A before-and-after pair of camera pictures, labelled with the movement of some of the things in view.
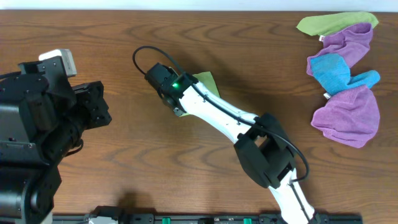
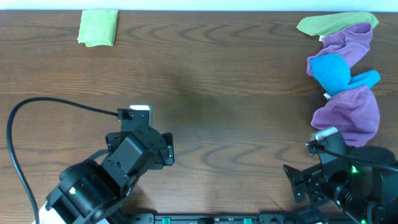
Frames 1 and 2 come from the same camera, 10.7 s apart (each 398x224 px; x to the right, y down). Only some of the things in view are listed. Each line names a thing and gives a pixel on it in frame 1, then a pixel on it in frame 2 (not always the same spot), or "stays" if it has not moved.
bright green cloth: [206, 79] → [98, 27]
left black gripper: [94, 104] → [168, 149]
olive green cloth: [324, 25] stays
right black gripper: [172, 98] → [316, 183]
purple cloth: [354, 42] stays
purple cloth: [334, 79] → [355, 112]
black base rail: [204, 218] stays
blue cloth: [334, 74] stays
